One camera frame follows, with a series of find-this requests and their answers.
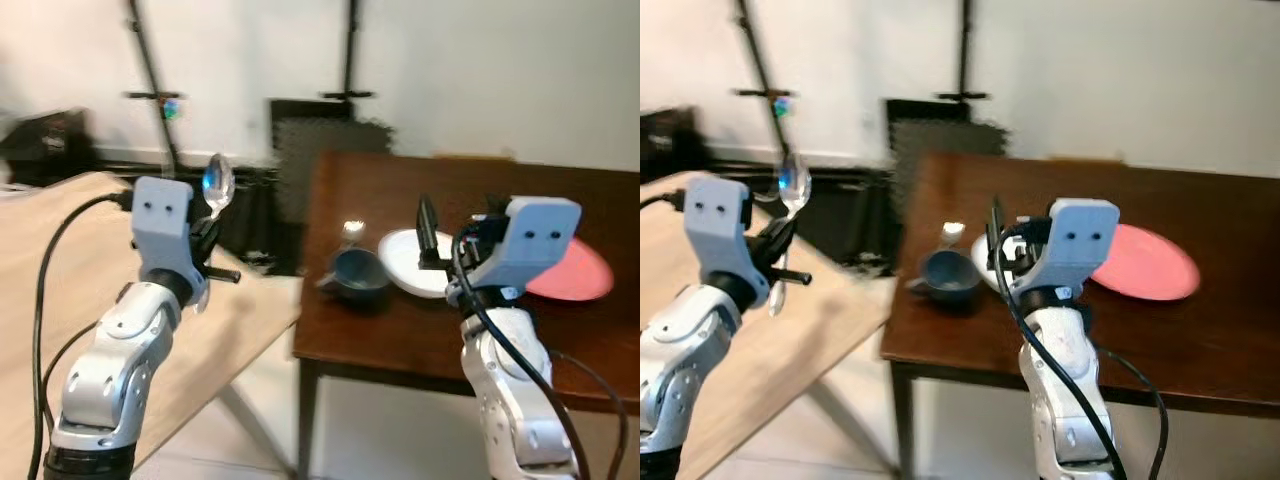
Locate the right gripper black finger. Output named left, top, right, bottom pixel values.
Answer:
left=416, top=194, right=442, bottom=269
left=986, top=196, right=1008, bottom=267

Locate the white plate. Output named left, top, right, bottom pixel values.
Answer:
left=378, top=229, right=471, bottom=299
left=970, top=235, right=1031, bottom=296

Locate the light wooden table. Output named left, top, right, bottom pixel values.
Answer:
left=640, top=172, right=899, bottom=480
left=0, top=172, right=301, bottom=480

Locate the dark brown wooden table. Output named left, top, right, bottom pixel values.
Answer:
left=293, top=152, right=641, bottom=480
left=880, top=152, right=1280, bottom=480

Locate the pink plate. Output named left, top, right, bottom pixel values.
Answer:
left=1090, top=223, right=1201, bottom=301
left=524, top=240, right=615, bottom=302

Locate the black foam mat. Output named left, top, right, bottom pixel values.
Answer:
left=272, top=118, right=393, bottom=226
left=888, top=118, right=1009, bottom=216

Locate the black stand with coloured light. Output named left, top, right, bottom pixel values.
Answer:
left=732, top=0, right=801, bottom=161
left=122, top=0, right=186, bottom=176

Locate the plain black stand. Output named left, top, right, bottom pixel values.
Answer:
left=935, top=0, right=991, bottom=101
left=320, top=0, right=377, bottom=101

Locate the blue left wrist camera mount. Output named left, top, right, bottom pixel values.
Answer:
left=132, top=177, right=197, bottom=288
left=684, top=177, right=754, bottom=291

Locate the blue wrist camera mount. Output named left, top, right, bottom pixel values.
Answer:
left=684, top=177, right=754, bottom=291
left=470, top=197, right=583, bottom=296
left=1022, top=198, right=1121, bottom=296
left=132, top=177, right=197, bottom=288

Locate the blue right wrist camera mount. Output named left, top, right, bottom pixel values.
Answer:
left=1022, top=198, right=1121, bottom=296
left=470, top=197, right=583, bottom=296

